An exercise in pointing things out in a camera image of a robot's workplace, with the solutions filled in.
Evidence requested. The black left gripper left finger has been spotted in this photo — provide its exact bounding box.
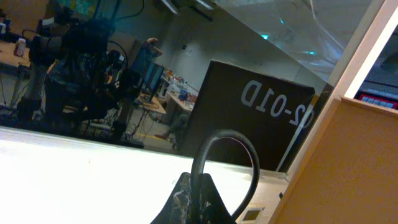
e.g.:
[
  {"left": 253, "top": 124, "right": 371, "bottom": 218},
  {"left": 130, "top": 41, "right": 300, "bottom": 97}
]
[{"left": 151, "top": 172, "right": 191, "bottom": 224}]

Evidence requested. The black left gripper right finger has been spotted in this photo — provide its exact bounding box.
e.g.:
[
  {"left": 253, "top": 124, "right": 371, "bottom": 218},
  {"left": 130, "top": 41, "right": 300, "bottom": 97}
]
[{"left": 200, "top": 174, "right": 236, "bottom": 224}]

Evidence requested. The black usb cable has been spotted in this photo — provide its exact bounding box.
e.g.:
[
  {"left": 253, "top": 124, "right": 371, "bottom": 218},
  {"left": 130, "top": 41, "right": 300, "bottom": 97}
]
[{"left": 190, "top": 129, "right": 261, "bottom": 222}]

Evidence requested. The black sign with lettering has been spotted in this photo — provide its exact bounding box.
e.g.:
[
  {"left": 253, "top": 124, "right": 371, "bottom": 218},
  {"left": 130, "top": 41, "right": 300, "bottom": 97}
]
[{"left": 178, "top": 60, "right": 315, "bottom": 172}]

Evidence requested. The background desk with clutter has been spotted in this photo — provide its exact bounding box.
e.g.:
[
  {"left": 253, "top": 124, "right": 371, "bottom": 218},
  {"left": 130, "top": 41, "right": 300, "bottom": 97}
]
[{"left": 138, "top": 70, "right": 198, "bottom": 124}]

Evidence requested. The person in background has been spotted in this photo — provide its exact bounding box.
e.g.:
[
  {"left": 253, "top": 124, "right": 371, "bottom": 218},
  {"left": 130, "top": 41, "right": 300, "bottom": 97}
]
[{"left": 130, "top": 37, "right": 163, "bottom": 75}]

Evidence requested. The background robot rig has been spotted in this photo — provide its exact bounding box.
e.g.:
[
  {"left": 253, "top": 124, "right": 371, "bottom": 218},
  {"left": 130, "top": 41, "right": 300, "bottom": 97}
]
[{"left": 17, "top": 17, "right": 143, "bottom": 141}]

